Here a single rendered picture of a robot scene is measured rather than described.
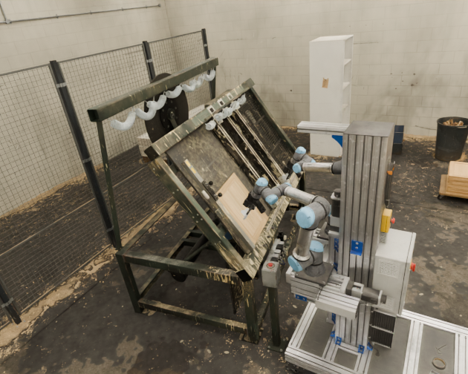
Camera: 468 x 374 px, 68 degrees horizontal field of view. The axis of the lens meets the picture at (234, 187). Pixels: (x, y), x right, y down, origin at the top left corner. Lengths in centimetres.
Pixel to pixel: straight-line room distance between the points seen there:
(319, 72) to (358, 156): 437
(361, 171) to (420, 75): 551
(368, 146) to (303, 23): 597
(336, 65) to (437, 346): 448
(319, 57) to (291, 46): 176
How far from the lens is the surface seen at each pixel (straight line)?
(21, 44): 719
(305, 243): 223
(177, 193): 267
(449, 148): 680
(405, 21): 751
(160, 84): 344
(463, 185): 554
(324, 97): 652
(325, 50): 637
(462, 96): 769
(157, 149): 261
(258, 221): 325
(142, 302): 386
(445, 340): 347
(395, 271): 252
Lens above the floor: 278
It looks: 28 degrees down
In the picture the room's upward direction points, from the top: 7 degrees counter-clockwise
